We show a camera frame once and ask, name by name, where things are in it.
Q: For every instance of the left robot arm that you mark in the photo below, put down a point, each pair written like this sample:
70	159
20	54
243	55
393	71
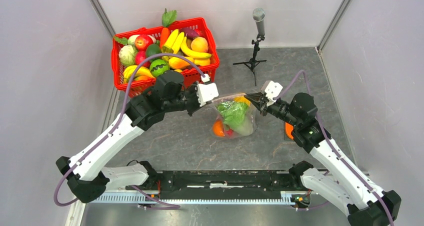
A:
86	173

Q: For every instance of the dark green toy avocado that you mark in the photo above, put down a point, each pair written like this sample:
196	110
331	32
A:
152	49

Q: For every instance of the black tripod stand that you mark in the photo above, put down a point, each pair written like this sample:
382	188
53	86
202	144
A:
253	62

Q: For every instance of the toy orange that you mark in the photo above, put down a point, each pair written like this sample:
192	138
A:
218	128

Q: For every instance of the toy peach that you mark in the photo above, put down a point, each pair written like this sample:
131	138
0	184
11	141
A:
200	44

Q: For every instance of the purple toy sweet potato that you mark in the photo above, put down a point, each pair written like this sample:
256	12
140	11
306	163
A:
190	33

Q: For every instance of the grey microphone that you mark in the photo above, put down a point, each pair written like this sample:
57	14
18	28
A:
258	16

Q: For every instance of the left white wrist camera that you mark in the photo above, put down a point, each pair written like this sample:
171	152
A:
206	90

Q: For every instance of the toy napa cabbage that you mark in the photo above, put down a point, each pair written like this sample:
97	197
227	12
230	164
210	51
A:
237	116

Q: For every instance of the yellow toy banana bunch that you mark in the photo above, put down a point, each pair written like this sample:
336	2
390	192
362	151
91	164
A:
173	42

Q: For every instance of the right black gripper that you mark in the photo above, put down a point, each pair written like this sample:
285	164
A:
258	99

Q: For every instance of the clear zip top bag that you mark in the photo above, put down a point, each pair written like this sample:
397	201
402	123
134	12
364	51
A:
229	97

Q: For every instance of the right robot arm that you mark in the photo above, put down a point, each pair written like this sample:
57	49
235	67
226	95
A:
362	201

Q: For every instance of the yellow toy mango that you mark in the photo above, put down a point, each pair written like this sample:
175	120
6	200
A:
177	63

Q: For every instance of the pink red toy apple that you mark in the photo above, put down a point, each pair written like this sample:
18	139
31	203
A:
140	57

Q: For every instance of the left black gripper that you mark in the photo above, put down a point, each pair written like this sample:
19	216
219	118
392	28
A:
193	88

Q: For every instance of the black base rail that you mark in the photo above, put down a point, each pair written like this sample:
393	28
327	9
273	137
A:
222	184

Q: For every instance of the orange plastic tape dispenser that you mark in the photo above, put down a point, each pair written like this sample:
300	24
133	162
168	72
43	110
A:
288	129

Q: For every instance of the toy carrot with leaves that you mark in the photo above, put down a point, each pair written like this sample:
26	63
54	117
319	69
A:
168	18

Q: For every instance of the small round toy watermelon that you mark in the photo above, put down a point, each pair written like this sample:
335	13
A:
158	67

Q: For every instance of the green white toy cabbage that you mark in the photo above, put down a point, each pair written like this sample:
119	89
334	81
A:
127	55

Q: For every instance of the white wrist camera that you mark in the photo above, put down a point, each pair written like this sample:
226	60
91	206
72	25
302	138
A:
206	90
271	90

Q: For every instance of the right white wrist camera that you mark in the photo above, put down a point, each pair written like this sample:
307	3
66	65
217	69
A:
271	90

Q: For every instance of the yellow toy bell pepper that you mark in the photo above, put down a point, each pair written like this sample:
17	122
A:
242	99

